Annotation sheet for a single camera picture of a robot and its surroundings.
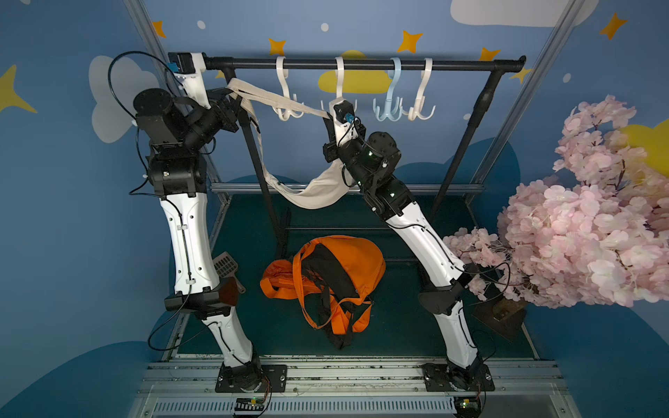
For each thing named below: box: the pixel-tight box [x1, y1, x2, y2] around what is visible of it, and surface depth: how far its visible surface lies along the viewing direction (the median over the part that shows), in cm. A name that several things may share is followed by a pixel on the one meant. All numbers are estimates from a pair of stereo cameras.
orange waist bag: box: [259, 259, 298, 300], surface depth 88 cm
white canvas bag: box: [226, 77, 353, 209], surface depth 71 cm
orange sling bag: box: [292, 235, 387, 336], surface depth 90 cm
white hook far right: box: [407, 57, 437, 122], surface depth 58 cm
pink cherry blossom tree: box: [444, 94, 669, 309], surface depth 53 cm
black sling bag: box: [301, 242, 374, 350], surface depth 90 cm
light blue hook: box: [372, 56, 403, 122], surface depth 59 cm
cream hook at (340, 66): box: [320, 56, 358, 112], surface depth 53 cm
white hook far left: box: [271, 55, 305, 122], surface depth 56 cm
